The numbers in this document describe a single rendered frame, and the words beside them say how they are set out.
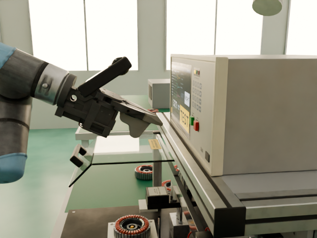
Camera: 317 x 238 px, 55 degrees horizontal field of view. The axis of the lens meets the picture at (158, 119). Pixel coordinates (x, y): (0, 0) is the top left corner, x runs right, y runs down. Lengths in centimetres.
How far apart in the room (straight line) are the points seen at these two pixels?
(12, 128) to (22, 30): 491
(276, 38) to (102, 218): 529
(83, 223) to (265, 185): 71
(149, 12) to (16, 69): 482
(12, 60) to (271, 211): 50
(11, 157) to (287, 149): 50
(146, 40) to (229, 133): 485
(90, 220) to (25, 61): 65
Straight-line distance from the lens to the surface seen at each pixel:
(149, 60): 534
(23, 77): 61
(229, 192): 50
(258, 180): 55
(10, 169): 62
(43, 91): 61
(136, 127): 62
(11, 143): 63
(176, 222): 97
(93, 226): 107
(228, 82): 51
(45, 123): 560
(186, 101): 71
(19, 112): 67
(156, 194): 91
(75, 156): 82
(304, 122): 59
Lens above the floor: 133
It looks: 13 degrees down
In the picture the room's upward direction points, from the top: straight up
